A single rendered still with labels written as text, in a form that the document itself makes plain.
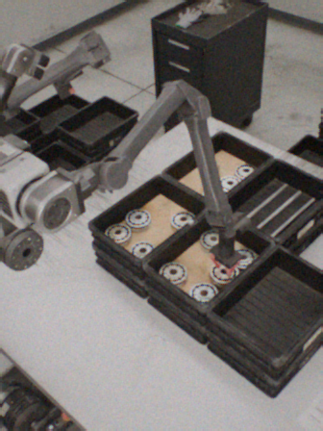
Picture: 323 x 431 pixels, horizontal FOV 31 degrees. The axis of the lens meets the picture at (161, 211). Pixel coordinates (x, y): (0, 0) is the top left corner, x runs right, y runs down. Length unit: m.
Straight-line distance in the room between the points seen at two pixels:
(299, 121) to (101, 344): 2.68
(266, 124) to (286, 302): 2.39
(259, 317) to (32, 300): 0.87
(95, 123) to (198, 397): 1.97
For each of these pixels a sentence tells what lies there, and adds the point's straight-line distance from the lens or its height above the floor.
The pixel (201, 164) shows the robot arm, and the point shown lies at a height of 1.30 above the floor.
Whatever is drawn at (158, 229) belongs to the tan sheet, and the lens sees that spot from 2.30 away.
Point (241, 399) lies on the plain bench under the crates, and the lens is 2.01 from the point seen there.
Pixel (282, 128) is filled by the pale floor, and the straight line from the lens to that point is 4.27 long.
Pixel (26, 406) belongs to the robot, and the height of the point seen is 0.42.
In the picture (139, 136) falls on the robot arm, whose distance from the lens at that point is 1.66.
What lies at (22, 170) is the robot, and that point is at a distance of 1.55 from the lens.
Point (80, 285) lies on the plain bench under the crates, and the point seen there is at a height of 0.70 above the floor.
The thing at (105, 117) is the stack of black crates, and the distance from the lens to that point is 3.54.
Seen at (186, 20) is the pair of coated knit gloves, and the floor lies 0.88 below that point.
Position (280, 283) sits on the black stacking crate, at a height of 0.83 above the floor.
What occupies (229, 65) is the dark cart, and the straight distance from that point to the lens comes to 3.70.
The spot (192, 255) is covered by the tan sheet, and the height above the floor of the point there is 0.83.
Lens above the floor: 2.47
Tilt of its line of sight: 44 degrees down
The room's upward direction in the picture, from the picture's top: 4 degrees counter-clockwise
